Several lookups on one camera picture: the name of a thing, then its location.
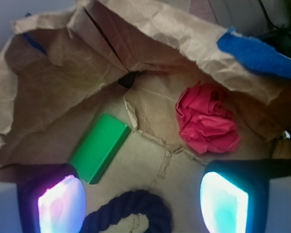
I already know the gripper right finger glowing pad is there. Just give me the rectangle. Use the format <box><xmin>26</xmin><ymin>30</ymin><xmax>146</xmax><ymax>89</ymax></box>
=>
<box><xmin>200</xmin><ymin>159</ymin><xmax>291</xmax><ymax>233</ymax></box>

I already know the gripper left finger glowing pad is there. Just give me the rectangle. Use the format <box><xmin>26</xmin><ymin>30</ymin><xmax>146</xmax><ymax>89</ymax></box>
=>
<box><xmin>16</xmin><ymin>164</ymin><xmax>86</xmax><ymax>233</ymax></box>

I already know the red paper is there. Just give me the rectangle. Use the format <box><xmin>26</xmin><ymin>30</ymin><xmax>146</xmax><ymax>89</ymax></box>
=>
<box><xmin>176</xmin><ymin>82</ymin><xmax>241</xmax><ymax>154</ymax></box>

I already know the green rectangular block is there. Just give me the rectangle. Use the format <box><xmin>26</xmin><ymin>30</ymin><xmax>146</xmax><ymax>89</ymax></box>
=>
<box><xmin>70</xmin><ymin>114</ymin><xmax>130</xmax><ymax>184</ymax></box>

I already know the blue tape strip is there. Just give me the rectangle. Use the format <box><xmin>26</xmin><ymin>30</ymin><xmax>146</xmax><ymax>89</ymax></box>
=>
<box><xmin>217</xmin><ymin>28</ymin><xmax>291</xmax><ymax>80</ymax></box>

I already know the dark blue rope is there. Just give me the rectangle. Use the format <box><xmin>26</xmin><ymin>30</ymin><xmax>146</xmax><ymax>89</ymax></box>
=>
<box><xmin>81</xmin><ymin>190</ymin><xmax>173</xmax><ymax>233</ymax></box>

